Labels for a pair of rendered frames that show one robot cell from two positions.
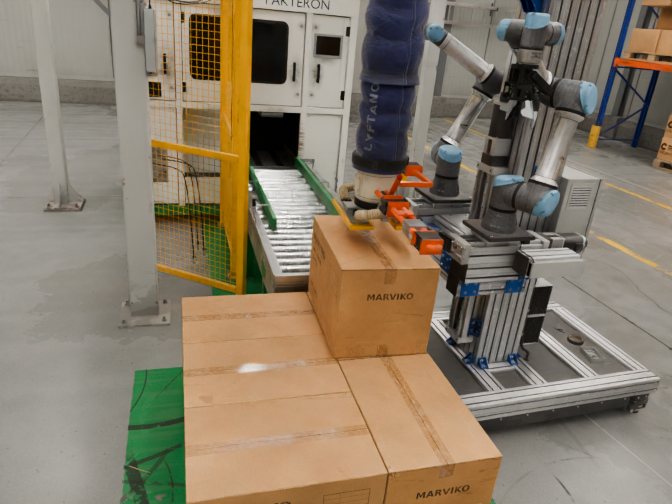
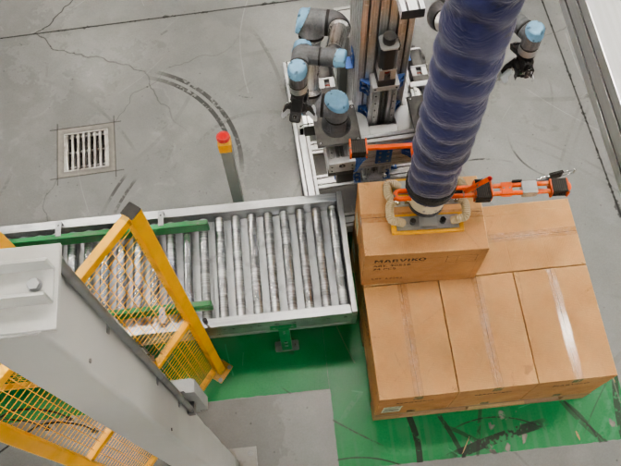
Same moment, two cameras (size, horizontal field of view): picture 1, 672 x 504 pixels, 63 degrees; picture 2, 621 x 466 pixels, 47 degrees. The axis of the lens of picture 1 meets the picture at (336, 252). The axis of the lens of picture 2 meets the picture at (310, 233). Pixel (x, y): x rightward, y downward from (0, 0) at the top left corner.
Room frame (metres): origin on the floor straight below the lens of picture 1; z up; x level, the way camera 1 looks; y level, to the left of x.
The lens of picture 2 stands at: (2.36, 1.45, 4.10)
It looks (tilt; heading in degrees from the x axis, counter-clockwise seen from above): 65 degrees down; 284
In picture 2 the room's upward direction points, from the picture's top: 3 degrees counter-clockwise
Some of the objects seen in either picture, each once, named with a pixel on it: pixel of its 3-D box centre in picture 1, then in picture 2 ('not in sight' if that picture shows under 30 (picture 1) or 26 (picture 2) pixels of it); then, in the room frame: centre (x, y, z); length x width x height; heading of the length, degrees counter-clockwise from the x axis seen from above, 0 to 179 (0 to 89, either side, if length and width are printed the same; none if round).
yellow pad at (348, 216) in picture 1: (351, 210); (427, 222); (2.17, -0.05, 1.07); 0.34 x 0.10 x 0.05; 14
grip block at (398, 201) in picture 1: (394, 206); (481, 190); (1.95, -0.20, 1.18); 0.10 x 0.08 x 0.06; 104
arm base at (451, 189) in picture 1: (445, 183); (336, 119); (2.69, -0.52, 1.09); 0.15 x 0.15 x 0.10
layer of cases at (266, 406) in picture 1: (309, 403); (471, 305); (1.82, 0.05, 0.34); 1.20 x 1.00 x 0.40; 17
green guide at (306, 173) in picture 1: (321, 187); (60, 233); (4.08, 0.16, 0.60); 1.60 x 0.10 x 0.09; 17
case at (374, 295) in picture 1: (366, 280); (417, 231); (2.19, -0.15, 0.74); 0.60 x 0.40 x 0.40; 15
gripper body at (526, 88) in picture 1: (522, 82); (523, 63); (1.91, -0.56, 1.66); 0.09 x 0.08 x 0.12; 110
